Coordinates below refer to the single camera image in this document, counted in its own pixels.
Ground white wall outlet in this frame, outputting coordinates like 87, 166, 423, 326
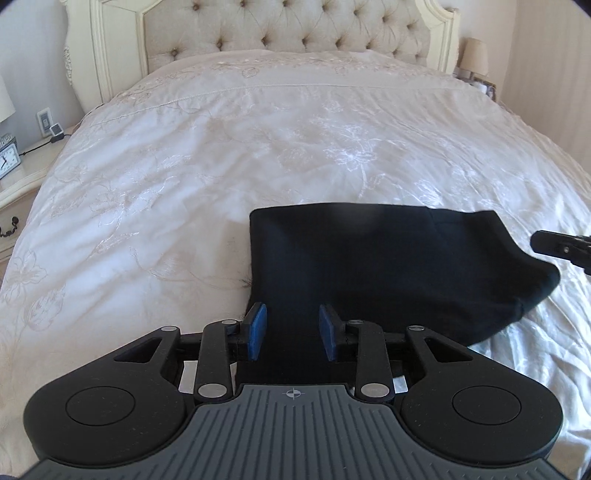
36, 108, 53, 137

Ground small charger cube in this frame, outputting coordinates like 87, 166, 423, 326
50, 123, 65, 143

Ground cream embroidered bedspread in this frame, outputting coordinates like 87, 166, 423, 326
1, 50, 590, 476

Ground cream left nightstand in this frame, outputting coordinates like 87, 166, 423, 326
0, 125, 77, 277

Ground black pants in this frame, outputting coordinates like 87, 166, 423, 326
249, 203, 560, 347

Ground black charger cable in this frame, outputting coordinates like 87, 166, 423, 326
20, 133, 70, 157

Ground small alarm clock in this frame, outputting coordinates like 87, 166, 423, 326
0, 134, 21, 179

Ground beige bedside lamp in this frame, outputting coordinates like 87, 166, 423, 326
459, 38, 489, 81

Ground cream tufted headboard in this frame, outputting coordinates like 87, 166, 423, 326
63, 0, 461, 111

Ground framed photo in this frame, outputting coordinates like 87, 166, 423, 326
472, 78, 497, 102

